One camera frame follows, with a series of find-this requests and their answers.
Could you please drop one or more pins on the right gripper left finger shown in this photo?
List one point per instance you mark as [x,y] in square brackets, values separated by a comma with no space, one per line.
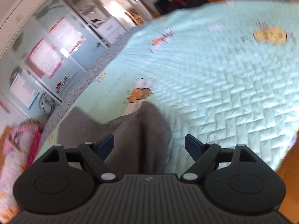
[93,156]

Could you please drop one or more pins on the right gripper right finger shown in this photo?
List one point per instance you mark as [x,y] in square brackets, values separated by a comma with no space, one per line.
[204,156]

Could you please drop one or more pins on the grey knit trousers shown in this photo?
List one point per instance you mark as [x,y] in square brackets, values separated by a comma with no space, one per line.
[141,138]

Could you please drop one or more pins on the floral rolled duvet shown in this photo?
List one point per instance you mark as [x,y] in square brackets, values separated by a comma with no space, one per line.
[20,148]

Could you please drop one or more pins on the mint green quilted bedspread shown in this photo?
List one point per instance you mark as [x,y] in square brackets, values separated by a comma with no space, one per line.
[225,72]

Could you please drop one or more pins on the white drawer cabinet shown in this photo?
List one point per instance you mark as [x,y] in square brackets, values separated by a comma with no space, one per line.
[110,30]

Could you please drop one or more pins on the sliding door wardrobe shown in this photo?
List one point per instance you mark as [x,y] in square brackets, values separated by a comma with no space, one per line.
[46,48]

